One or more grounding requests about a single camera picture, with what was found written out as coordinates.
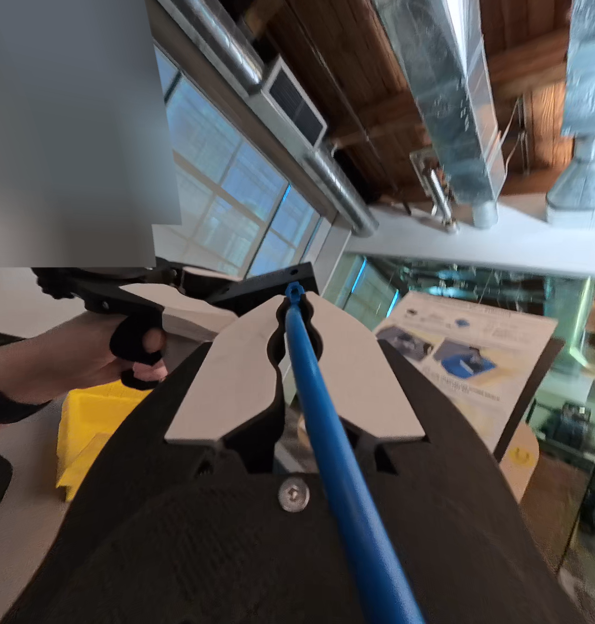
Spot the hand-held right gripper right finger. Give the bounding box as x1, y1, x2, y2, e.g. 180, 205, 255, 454
302, 292, 426, 443

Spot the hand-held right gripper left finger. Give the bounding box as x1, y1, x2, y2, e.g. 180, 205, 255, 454
164, 294, 287, 448

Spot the yellow plastic bin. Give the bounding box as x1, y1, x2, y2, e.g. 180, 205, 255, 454
56, 379, 154, 503

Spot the rectangular silver duct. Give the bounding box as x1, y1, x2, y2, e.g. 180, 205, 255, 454
373, 0, 506, 230

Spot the large paned window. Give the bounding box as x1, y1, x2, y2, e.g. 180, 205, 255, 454
152, 44, 323, 279

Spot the black ethernet switch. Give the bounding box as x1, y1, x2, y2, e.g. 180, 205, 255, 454
211, 261, 321, 319

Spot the silver pipe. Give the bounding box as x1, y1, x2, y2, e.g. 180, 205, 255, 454
409, 150, 460, 234

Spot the blue ethernet cable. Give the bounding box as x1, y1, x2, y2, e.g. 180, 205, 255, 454
284, 281, 427, 624

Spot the silver ventilation duct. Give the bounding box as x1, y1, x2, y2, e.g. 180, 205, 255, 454
156, 0, 380, 238

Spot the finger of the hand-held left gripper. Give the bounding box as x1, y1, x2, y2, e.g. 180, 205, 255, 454
118, 282, 239, 343
182, 265, 240, 284

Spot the person's left hand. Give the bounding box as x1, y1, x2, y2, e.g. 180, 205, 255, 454
0, 312, 169, 405

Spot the conical silver duct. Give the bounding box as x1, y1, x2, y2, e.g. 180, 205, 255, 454
546, 0, 595, 230

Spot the printed instruction sheet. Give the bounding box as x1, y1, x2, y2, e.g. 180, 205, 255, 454
374, 291, 560, 451

